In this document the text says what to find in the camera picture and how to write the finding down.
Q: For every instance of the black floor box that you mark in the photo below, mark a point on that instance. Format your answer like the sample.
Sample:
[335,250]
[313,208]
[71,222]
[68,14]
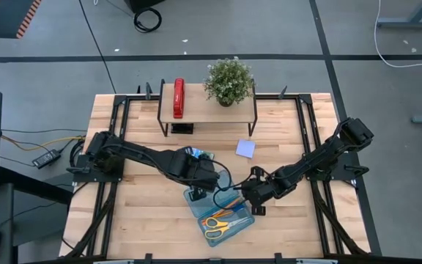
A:
[141,3]

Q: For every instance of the black power adapter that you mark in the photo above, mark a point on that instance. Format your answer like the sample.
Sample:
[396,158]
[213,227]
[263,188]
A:
[46,158]

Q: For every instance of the green potted plant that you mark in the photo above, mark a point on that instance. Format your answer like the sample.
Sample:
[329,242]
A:
[228,82]

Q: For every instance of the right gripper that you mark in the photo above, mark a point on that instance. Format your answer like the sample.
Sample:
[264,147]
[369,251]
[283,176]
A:
[260,190]

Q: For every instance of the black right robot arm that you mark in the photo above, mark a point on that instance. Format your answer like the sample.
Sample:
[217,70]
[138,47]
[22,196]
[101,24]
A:
[317,159]

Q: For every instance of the silver bracket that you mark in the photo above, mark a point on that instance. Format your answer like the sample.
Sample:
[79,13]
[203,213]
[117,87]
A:
[317,262]
[114,262]

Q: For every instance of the red stapler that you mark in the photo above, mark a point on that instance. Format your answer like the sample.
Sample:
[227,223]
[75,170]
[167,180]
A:
[178,99]

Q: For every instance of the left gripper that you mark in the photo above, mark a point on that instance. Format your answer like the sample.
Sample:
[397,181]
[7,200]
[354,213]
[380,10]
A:
[207,176]

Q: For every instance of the black side desk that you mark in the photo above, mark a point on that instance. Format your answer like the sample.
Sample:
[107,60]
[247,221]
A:
[31,185]

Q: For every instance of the wooden shelf riser black legs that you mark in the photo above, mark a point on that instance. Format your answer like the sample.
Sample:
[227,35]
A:
[203,111]

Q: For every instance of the black metal table frame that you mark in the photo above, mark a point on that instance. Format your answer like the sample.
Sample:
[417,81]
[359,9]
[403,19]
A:
[137,97]

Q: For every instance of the lilac sticky note pad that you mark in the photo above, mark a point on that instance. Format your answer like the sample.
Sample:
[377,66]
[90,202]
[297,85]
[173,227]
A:
[245,148]

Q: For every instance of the green blue crayon box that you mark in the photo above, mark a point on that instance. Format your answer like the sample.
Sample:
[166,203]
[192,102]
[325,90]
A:
[196,151]

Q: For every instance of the grey table leg frame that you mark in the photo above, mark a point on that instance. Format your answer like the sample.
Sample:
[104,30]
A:
[409,22]

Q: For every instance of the small black box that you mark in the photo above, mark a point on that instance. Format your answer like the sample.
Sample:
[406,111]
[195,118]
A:
[182,128]

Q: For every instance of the black frame clamp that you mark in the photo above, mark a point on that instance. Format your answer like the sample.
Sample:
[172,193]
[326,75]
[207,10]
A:
[147,91]
[278,257]
[79,169]
[148,257]
[355,169]
[283,92]

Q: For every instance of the blue transparent pencil case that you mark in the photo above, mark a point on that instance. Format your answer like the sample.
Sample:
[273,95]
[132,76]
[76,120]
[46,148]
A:
[203,205]

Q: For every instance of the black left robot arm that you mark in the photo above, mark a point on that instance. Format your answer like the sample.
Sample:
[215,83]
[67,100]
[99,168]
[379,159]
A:
[141,154]

